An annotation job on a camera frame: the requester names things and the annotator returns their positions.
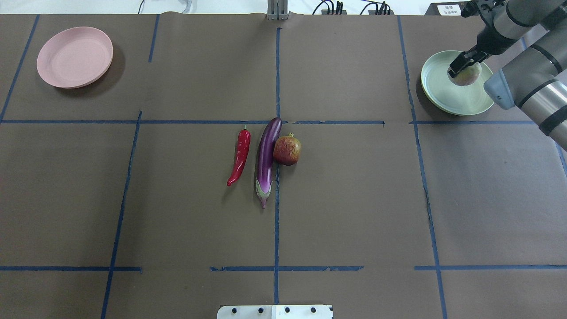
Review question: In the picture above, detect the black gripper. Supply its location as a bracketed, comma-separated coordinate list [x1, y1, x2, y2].
[448, 27, 505, 78]

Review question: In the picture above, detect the pink-yellow peach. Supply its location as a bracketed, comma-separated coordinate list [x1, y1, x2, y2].
[448, 62, 482, 86]

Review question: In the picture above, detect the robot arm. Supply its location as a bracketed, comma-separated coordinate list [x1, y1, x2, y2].
[447, 0, 567, 149]

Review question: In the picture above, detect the green plate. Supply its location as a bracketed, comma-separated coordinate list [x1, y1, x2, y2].
[420, 50, 494, 116]

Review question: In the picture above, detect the red-yellow pomegranate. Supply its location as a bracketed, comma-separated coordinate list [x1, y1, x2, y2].
[273, 133, 302, 166]

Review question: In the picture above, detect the purple eggplant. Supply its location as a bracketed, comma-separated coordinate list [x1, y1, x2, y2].
[254, 117, 282, 209]

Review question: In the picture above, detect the red chili pepper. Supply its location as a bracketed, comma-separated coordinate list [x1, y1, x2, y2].
[227, 126, 251, 187]

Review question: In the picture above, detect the pink plate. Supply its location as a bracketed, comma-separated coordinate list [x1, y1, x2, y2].
[36, 27, 114, 89]

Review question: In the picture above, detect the aluminium frame post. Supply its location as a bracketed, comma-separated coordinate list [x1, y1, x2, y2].
[267, 0, 289, 21]

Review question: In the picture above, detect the white camera stand base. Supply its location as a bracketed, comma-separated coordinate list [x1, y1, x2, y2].
[217, 304, 334, 319]

